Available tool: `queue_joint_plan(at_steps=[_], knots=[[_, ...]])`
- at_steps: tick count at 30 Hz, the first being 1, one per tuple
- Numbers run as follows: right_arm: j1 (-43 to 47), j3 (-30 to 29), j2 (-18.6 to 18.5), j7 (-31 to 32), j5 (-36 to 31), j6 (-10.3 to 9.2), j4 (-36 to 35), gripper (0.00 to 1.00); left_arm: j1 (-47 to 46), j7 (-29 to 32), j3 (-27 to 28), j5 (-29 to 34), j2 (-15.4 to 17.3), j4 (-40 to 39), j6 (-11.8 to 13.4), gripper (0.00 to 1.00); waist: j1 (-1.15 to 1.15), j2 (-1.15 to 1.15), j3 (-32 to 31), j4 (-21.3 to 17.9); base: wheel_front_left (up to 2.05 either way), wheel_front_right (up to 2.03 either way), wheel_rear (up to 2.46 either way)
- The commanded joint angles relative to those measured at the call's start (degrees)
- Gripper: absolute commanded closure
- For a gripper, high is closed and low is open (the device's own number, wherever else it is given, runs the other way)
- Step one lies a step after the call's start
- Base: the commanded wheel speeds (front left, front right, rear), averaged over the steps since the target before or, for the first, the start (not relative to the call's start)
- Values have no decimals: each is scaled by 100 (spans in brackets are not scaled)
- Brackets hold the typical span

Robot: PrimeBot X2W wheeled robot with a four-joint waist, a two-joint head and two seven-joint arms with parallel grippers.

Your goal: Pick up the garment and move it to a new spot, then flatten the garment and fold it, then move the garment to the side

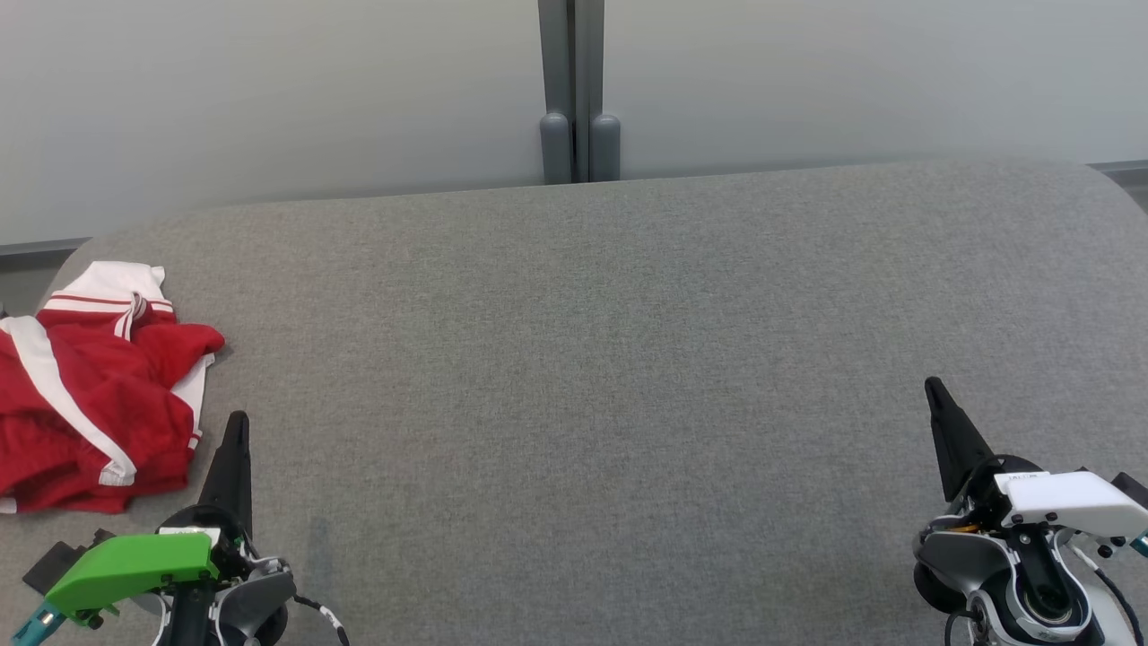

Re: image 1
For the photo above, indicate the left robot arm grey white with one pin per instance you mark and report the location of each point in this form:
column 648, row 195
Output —
column 260, row 592

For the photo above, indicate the grey partition post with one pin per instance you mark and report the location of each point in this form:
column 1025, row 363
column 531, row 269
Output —
column 556, row 144
column 605, row 144

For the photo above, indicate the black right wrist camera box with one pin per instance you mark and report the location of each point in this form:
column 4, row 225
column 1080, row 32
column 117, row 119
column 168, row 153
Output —
column 1132, row 489

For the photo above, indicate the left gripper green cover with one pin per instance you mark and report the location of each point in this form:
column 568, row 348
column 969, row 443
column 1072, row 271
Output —
column 134, row 565

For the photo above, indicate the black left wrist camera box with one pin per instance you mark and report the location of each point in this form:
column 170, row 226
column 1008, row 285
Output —
column 54, row 563

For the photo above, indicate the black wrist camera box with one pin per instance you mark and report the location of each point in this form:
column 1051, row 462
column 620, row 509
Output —
column 54, row 563
column 1132, row 489

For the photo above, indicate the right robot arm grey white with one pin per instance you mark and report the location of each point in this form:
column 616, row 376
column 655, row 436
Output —
column 955, row 556

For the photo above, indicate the teal left camera connector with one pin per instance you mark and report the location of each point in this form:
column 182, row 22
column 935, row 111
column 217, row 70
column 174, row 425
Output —
column 36, row 628

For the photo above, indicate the grey partition bottom rail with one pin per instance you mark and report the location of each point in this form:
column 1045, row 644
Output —
column 36, row 251
column 1126, row 168

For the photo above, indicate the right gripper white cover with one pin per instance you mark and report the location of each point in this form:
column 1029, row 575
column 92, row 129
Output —
column 1067, row 502

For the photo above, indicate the red shorts white band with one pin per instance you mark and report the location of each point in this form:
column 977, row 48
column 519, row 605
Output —
column 54, row 449

